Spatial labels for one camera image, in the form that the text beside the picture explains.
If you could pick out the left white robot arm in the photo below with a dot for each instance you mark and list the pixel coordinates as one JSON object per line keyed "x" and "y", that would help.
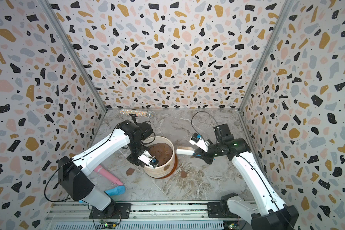
{"x": 73, "y": 172}

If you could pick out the glitter tube on black stand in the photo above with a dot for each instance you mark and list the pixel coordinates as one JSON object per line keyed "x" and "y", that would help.
{"x": 138, "y": 113}

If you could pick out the cream ceramic pot with soil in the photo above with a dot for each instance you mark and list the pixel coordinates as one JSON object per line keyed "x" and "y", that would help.
{"x": 163, "y": 150}

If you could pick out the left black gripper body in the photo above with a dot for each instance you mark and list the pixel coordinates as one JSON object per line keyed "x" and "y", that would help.
{"x": 137, "y": 150}

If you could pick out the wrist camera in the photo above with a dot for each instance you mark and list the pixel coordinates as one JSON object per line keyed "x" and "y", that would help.
{"x": 151, "y": 162}
{"x": 199, "y": 141}

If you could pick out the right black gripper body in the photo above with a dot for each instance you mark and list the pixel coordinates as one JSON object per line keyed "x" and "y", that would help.
{"x": 214, "y": 151}

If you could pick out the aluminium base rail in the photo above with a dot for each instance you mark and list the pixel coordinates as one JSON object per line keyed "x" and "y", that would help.
{"x": 146, "y": 215}

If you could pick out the terracotta pot saucer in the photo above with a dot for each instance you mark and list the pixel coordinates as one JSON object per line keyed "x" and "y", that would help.
{"x": 172, "y": 169}

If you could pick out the fallen mud piece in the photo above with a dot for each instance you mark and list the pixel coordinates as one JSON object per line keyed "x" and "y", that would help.
{"x": 130, "y": 171}
{"x": 183, "y": 174}

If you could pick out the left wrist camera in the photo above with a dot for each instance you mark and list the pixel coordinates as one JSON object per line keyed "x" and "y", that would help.
{"x": 151, "y": 162}

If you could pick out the pink silicone tool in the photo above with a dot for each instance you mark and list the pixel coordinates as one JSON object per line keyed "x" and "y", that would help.
{"x": 105, "y": 173}

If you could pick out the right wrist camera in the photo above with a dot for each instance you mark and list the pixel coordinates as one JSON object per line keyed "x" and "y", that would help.
{"x": 199, "y": 141}

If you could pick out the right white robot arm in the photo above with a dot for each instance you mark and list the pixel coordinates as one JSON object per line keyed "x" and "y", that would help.
{"x": 270, "y": 211}

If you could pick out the fallen mud piece left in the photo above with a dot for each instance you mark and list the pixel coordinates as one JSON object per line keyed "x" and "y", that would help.
{"x": 130, "y": 171}

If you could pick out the fallen mud piece right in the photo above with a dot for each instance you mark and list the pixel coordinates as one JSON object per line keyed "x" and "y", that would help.
{"x": 183, "y": 174}

